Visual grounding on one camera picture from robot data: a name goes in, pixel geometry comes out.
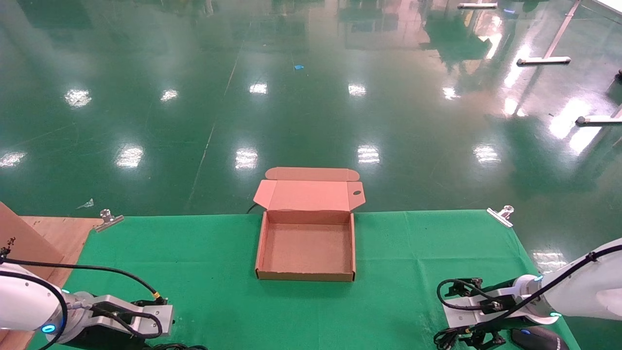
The white metal stand with pole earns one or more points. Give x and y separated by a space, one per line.
544 61

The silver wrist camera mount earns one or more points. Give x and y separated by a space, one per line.
466 313
146 321

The brown printed cardboard carton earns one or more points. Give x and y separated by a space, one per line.
24 238

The white table edge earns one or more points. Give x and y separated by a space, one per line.
611 5

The green table cloth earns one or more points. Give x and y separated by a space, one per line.
301 311

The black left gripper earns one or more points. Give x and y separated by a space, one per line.
107 338

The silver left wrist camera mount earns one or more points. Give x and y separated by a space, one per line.
146 321

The short white metal bar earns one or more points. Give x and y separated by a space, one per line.
477 6

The open brown cardboard box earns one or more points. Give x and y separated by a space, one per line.
306 248

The silver metal binder clip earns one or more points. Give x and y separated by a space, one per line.
109 221
500 217

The white scrap on floor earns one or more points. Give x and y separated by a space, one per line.
87 203

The light wooden board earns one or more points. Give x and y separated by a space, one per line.
63 233

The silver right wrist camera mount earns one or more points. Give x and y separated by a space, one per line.
466 313

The white metal stand foot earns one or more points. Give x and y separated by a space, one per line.
597 119

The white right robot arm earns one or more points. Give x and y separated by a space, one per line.
583 287

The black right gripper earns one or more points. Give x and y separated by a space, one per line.
529 323

